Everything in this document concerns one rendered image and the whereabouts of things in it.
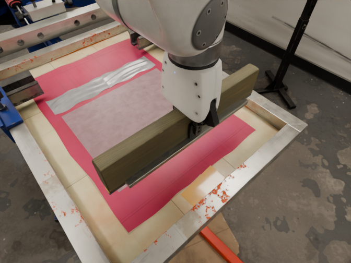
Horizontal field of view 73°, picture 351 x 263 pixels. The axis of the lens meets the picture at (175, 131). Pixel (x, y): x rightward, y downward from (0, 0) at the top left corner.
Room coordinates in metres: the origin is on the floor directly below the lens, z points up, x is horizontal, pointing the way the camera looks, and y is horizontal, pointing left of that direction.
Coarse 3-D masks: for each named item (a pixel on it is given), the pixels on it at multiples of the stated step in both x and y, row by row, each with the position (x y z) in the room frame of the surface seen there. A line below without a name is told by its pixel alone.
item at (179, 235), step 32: (96, 32) 0.84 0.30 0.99; (0, 64) 0.64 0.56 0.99; (32, 64) 0.67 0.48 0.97; (256, 96) 0.49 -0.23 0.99; (288, 128) 0.38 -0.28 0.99; (32, 160) 0.28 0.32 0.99; (256, 160) 0.28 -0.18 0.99; (64, 192) 0.21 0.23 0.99; (224, 192) 0.21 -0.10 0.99; (64, 224) 0.14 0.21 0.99; (192, 224) 0.14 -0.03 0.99; (96, 256) 0.09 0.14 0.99; (160, 256) 0.09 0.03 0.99
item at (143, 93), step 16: (112, 48) 0.79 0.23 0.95; (128, 48) 0.79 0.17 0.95; (96, 64) 0.69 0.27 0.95; (112, 64) 0.69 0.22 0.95; (160, 64) 0.69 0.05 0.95; (128, 80) 0.60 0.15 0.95; (144, 80) 0.60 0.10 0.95; (160, 80) 0.60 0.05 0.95; (128, 96) 0.53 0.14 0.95; (144, 96) 0.53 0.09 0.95; (160, 96) 0.53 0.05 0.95; (144, 112) 0.46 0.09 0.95; (160, 112) 0.46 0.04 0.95; (224, 128) 0.40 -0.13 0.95; (240, 128) 0.40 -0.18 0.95; (192, 144) 0.35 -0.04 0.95; (208, 144) 0.35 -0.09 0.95; (224, 144) 0.35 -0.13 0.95; (192, 160) 0.30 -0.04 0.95; (208, 160) 0.30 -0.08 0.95
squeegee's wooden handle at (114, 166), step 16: (224, 80) 0.37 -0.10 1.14; (240, 80) 0.38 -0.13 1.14; (224, 96) 0.34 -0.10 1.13; (240, 96) 0.38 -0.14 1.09; (176, 112) 0.28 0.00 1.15; (144, 128) 0.25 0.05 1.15; (160, 128) 0.25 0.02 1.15; (176, 128) 0.26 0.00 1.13; (128, 144) 0.21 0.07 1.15; (144, 144) 0.22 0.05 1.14; (160, 144) 0.24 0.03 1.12; (176, 144) 0.26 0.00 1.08; (96, 160) 0.18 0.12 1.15; (112, 160) 0.19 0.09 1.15; (128, 160) 0.20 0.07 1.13; (144, 160) 0.21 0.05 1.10; (112, 176) 0.17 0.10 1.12; (128, 176) 0.19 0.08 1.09; (112, 192) 0.17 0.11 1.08
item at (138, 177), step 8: (240, 104) 0.37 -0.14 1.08; (224, 112) 0.35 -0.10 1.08; (232, 112) 0.35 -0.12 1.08; (224, 120) 0.33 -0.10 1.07; (208, 128) 0.30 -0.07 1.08; (200, 136) 0.28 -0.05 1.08; (184, 144) 0.26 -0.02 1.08; (168, 152) 0.24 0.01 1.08; (176, 152) 0.24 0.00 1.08; (160, 160) 0.23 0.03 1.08; (168, 160) 0.23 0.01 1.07; (144, 168) 0.21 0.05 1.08; (152, 168) 0.21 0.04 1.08; (136, 176) 0.19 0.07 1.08; (144, 176) 0.19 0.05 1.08; (128, 184) 0.18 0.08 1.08
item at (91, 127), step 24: (48, 72) 0.65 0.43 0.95; (72, 72) 0.65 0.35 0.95; (48, 96) 0.53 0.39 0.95; (96, 96) 0.53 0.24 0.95; (48, 120) 0.43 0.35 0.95; (72, 120) 0.43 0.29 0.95; (96, 120) 0.43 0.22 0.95; (120, 120) 0.43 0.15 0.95; (144, 120) 0.43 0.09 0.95; (72, 144) 0.35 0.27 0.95; (96, 144) 0.35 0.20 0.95; (168, 168) 0.28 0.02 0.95; (192, 168) 0.28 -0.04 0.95; (120, 192) 0.22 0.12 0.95; (144, 192) 0.22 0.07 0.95; (168, 192) 0.22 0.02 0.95; (120, 216) 0.17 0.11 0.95; (144, 216) 0.17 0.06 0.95
